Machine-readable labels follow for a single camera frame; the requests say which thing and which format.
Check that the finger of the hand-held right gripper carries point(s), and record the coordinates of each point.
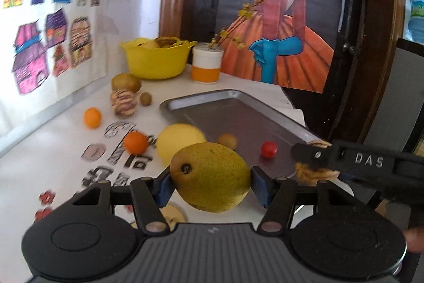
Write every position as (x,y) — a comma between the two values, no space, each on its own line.
(364,158)
(371,185)

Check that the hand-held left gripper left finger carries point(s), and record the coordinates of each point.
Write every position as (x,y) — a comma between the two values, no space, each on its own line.
(162,187)

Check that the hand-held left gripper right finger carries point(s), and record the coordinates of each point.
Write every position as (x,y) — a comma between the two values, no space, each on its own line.
(260,185)

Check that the large yellow-green pear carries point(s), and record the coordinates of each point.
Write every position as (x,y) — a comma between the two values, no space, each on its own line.
(212,177)

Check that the round yellow fruit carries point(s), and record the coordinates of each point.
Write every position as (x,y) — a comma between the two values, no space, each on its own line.
(179,140)

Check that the small orange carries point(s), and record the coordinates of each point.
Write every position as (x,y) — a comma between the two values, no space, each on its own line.
(92,117)
(135,142)

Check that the striped pepino melon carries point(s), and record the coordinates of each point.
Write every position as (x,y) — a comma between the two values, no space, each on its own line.
(314,175)
(123,103)

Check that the metal tray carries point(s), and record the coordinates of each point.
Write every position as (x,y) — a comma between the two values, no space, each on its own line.
(232,117)

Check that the small brown kiwi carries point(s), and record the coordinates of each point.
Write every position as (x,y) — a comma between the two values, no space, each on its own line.
(145,99)

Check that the brownish green pear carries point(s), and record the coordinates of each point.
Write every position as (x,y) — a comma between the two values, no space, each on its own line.
(125,82)

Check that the person's right hand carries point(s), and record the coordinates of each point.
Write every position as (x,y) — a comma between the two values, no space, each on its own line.
(415,239)

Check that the red cherry tomato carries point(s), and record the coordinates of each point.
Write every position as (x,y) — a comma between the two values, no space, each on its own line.
(268,149)

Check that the small brown round fruit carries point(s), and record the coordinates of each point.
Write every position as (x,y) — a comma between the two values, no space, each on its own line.
(227,140)

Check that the grey panel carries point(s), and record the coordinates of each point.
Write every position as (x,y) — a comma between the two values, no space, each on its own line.
(407,87)

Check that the white printed table mat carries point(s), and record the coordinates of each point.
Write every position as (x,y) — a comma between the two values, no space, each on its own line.
(66,143)

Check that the metal door latch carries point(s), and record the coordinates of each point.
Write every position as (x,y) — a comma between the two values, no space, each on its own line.
(351,47)

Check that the yellow plastic bowl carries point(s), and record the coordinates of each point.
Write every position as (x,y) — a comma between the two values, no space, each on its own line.
(155,61)

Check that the white and orange cup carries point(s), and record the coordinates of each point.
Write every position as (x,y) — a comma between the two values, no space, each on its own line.
(207,67)

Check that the yellowish fruit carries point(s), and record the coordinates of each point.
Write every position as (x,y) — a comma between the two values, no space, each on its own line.
(150,44)

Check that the brown striped fruit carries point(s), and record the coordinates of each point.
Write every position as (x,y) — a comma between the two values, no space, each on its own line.
(167,41)

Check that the coloured houses drawing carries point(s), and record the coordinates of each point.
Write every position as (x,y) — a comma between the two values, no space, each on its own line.
(29,70)

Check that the wall poster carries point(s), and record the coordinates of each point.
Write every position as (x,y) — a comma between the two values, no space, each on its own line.
(298,47)

